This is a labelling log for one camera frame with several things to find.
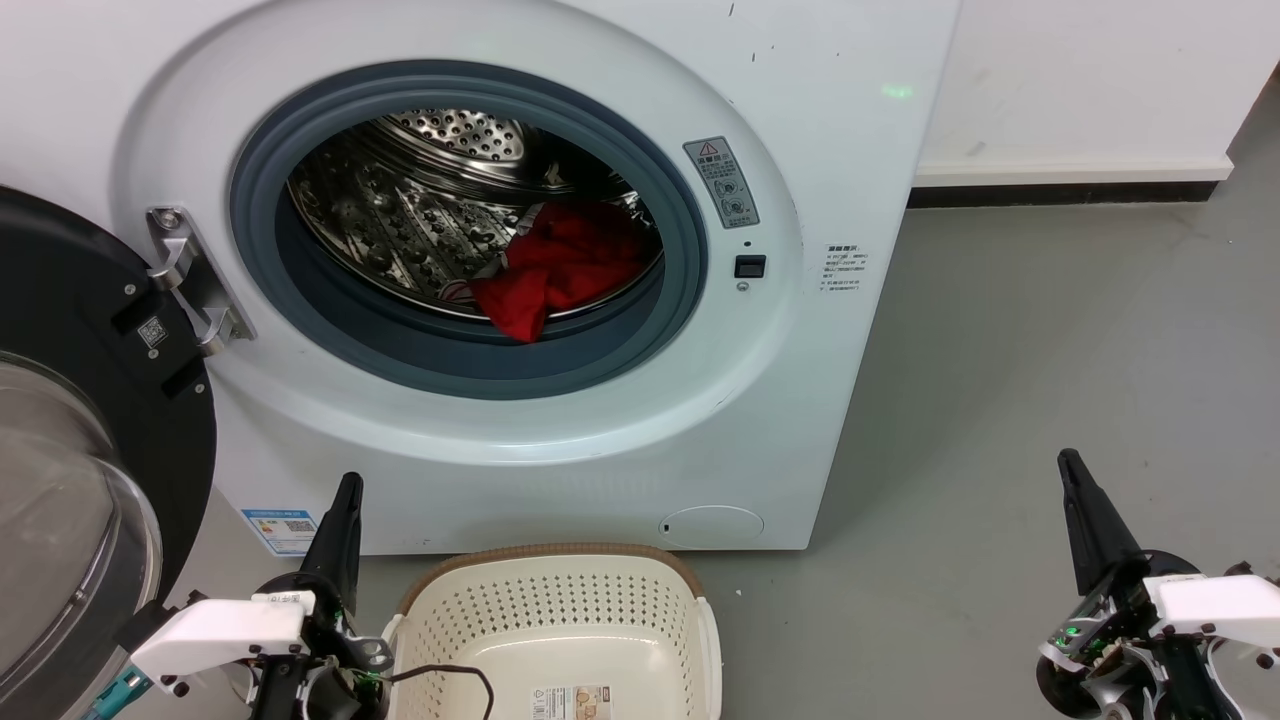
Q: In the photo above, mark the black round washer door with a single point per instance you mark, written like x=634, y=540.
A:
x=60, y=290

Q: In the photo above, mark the printed product label sticker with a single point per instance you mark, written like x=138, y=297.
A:
x=570, y=703

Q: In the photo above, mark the cream perforated laundry basket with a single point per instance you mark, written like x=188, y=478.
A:
x=560, y=620

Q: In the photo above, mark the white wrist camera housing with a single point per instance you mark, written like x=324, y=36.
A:
x=215, y=635
x=1215, y=605

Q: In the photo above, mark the blue energy label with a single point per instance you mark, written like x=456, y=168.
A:
x=282, y=530

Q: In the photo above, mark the red cloth garment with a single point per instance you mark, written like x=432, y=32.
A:
x=565, y=265

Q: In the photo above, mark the small printed text sticker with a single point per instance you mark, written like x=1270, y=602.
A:
x=845, y=268

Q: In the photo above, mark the white front-load washing machine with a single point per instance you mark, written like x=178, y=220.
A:
x=800, y=400

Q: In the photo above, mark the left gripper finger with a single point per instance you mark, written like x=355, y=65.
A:
x=328, y=560
x=350, y=560

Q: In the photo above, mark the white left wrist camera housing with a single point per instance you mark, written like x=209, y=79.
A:
x=215, y=635

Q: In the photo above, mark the black door latch socket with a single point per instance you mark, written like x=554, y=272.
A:
x=750, y=266

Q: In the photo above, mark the grey rubber door gasket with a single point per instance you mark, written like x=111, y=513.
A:
x=600, y=350

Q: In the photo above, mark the QR code sticker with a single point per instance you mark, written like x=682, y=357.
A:
x=152, y=332

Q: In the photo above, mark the grey warning sticker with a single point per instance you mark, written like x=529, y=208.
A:
x=722, y=182

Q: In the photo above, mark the stainless steel perforated drum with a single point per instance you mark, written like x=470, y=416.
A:
x=420, y=230

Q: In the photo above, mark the clear glass door bowl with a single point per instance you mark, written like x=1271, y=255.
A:
x=60, y=520

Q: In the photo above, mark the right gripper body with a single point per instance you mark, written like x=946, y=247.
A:
x=1110, y=650

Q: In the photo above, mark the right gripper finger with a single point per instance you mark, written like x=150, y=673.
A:
x=1080, y=530
x=1105, y=535

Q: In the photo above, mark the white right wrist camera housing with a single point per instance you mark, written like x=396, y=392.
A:
x=1215, y=605

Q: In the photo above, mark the metal door hinge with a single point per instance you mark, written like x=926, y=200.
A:
x=195, y=280

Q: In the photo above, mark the round white filter cover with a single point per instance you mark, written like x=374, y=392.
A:
x=712, y=527

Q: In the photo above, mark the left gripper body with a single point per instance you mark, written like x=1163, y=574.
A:
x=325, y=670

